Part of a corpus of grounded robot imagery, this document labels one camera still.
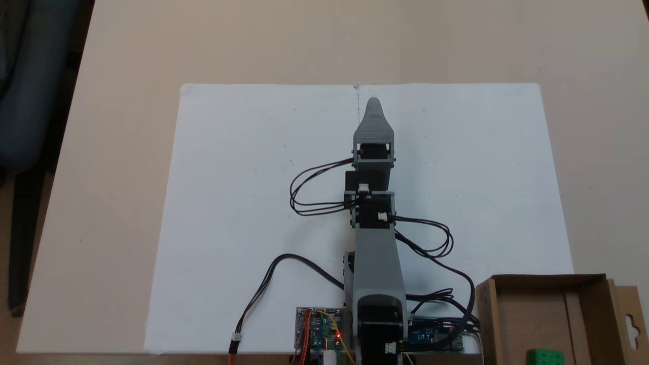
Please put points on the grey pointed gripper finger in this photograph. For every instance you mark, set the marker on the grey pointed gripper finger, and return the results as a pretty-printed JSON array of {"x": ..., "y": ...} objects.
[{"x": 373, "y": 126}]

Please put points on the green dice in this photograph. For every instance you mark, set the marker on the green dice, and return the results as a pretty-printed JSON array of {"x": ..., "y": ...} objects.
[{"x": 545, "y": 357}]

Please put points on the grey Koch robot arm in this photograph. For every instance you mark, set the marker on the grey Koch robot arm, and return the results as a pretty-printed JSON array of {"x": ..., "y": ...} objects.
[{"x": 377, "y": 263}]

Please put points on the white paper sheet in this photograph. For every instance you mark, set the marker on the white paper sheet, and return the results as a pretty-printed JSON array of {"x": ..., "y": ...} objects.
[
  {"x": 228, "y": 213},
  {"x": 487, "y": 177}
]

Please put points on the grey motor controller board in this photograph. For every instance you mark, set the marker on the grey motor controller board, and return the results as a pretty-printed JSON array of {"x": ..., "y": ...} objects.
[{"x": 317, "y": 329}]

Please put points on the blue power converter board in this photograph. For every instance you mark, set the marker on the blue power converter board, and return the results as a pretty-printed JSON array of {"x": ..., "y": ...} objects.
[{"x": 431, "y": 337}]

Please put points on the white plastic plug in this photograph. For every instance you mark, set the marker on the white plastic plug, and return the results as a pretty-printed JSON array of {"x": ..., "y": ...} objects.
[{"x": 330, "y": 358}]

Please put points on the brown cardboard box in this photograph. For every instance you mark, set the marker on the brown cardboard box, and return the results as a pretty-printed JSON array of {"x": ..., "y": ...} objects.
[{"x": 537, "y": 314}]

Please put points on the blue grey office chair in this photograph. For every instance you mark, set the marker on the blue grey office chair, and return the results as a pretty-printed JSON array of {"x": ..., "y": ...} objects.
[{"x": 35, "y": 81}]

